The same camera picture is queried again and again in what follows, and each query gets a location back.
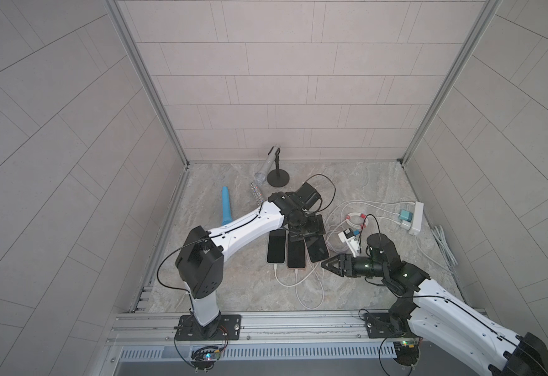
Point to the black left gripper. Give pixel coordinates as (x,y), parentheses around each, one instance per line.
(309,225)

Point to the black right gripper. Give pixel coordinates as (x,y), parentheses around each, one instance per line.
(344,265)

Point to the phone with pink case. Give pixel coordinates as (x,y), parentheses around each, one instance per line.
(295,252)

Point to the phone with grey case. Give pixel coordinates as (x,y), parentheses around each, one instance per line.
(276,252)

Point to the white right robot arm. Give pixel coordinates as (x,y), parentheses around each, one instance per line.
(425,309)

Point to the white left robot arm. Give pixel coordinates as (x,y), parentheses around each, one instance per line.
(200,262)

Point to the black microphone stand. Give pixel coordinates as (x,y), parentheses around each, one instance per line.
(278,177)

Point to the glittery silver microphone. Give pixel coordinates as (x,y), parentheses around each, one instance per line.
(256,192)

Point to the white silver microphone in stand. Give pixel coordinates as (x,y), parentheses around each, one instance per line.
(261,175)

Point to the blue microphone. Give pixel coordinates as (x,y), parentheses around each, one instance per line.
(226,207)

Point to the teal charger plug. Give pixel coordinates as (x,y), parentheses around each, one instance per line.
(405,215)

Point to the white power strip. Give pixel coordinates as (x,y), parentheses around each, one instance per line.
(417,219)

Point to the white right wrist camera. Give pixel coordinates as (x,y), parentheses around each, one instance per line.
(351,239)

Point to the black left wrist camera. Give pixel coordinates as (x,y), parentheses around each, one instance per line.
(307,196)

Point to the coiled white cable red ties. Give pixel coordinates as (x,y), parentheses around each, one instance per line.
(351,215)

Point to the aluminium front rail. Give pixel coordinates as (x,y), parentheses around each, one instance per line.
(295,335)

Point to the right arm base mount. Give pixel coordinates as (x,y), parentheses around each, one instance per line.
(379,325)

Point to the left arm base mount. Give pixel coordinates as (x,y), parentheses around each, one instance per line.
(224,327)

